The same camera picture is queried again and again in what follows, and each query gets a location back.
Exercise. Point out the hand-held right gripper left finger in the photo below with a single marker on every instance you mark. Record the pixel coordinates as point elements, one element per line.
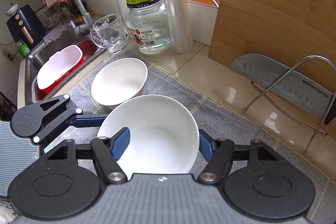
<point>120,144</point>

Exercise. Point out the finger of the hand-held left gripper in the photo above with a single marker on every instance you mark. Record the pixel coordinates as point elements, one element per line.
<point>86,121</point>

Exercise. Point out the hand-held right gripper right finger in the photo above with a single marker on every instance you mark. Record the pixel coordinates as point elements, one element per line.
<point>206,146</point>

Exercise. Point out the plain white bowl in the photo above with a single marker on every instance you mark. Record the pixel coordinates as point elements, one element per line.
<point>157,129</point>

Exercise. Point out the white bowl faint grey pattern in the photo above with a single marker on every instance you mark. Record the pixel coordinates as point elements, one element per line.
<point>118,87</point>

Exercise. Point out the checked blue grey towel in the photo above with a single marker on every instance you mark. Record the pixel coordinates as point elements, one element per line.
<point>236,119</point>

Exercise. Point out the white plastic basin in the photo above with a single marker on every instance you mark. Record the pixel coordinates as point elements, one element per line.
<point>57,66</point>

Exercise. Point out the red plastic basin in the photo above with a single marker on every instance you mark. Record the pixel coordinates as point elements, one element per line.
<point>88,48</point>

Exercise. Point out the steel sink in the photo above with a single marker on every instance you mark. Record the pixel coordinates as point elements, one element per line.
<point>60,43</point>

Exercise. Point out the clear glass mug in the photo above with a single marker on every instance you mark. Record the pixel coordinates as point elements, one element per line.
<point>113,37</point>

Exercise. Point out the grey cloth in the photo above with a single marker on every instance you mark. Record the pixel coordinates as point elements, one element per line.
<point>56,33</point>

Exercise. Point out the small green bottle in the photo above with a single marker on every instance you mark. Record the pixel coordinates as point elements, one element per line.
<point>23,50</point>

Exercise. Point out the glass jar with black lid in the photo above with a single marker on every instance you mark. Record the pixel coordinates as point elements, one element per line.
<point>149,35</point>

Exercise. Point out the metal faucet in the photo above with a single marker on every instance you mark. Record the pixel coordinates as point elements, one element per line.
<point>78,6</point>

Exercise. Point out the black air fryer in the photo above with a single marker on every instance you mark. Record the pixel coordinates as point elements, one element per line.
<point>23,24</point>

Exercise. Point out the thick plastic wrap roll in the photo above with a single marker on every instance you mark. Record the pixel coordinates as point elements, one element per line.
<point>176,16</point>

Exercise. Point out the small white object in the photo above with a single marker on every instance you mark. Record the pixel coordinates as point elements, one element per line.
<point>11,9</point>

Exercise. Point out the bamboo cutting board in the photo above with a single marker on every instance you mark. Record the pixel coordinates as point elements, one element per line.
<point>275,3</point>

